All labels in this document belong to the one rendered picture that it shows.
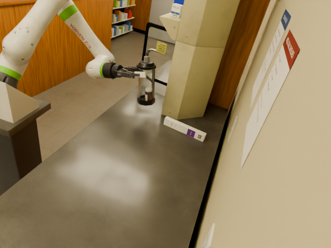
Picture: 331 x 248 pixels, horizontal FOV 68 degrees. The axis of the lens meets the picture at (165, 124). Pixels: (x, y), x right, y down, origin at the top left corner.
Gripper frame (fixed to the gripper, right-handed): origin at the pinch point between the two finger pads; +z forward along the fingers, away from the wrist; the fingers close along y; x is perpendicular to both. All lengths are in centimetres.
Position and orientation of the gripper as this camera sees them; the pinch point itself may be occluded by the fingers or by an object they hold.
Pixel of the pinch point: (146, 72)
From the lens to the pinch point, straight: 139.0
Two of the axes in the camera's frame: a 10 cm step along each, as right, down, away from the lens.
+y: 3.8, -4.4, 8.2
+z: 9.2, 1.2, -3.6
